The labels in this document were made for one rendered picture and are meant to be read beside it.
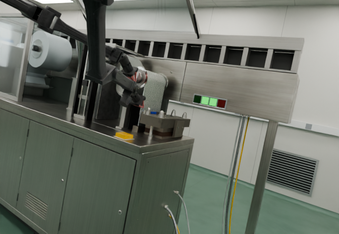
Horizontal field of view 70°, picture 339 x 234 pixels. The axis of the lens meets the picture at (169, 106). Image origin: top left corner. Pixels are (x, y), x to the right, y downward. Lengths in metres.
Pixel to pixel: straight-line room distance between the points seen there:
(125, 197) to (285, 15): 3.57
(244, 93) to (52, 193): 1.41
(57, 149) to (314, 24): 3.63
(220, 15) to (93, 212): 3.73
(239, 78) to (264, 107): 0.24
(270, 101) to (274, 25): 2.69
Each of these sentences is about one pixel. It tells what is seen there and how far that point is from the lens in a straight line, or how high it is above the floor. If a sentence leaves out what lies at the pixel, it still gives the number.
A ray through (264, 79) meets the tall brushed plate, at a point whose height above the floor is 1.38.
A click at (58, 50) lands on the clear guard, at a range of 2.40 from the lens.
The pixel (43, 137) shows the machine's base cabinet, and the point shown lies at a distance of 1.88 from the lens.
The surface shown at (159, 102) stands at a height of 1.11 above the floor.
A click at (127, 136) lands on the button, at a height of 0.92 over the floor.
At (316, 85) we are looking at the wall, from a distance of 3.96.
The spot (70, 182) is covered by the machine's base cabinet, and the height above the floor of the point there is 0.53.
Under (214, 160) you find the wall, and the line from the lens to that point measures 4.23.
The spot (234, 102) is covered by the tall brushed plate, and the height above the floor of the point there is 1.21.
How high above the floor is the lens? 1.18
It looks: 3 degrees down
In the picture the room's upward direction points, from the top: 11 degrees clockwise
